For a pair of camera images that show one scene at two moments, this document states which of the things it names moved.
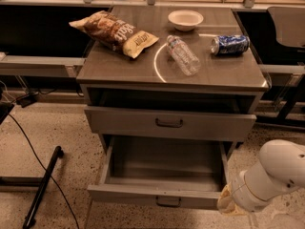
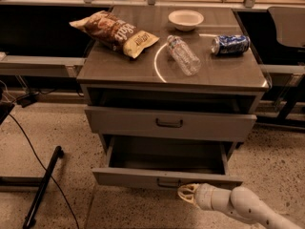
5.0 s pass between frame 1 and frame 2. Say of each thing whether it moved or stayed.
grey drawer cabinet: stayed
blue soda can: stayed
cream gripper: moved
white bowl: stayed
